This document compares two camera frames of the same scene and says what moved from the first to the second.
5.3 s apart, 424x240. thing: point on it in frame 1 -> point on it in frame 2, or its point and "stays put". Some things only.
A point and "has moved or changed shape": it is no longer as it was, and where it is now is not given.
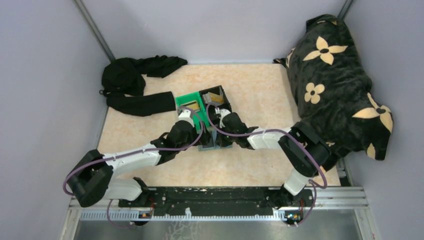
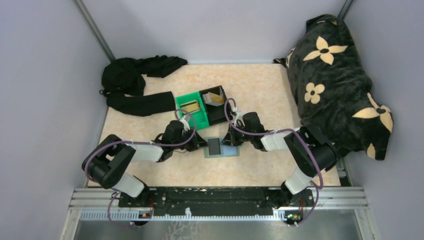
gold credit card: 215,97 stays put
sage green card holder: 215,146 has moved or changed shape
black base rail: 214,201 stays put
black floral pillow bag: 331,84 stays put
